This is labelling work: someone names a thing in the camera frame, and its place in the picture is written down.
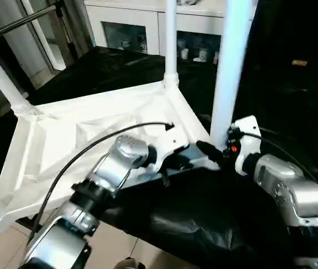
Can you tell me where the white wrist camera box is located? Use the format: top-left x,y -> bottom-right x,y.
228,115 -> 263,177
150,128 -> 193,175

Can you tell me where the white glass-door cabinet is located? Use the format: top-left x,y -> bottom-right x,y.
85,0 -> 258,63

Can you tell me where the grey metal rack frame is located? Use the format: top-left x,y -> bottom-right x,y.
0,0 -> 90,71

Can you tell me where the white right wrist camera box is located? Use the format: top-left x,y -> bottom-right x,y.
228,115 -> 263,177

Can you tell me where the white plastic table leg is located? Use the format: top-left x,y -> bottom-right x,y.
162,0 -> 181,88
0,38 -> 38,116
209,0 -> 254,152

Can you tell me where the black work mat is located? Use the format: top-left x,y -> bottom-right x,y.
0,46 -> 318,269

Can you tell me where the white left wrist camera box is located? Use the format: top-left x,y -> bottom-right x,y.
150,128 -> 193,175

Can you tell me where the white plastic table top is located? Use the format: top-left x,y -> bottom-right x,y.
0,80 -> 219,234

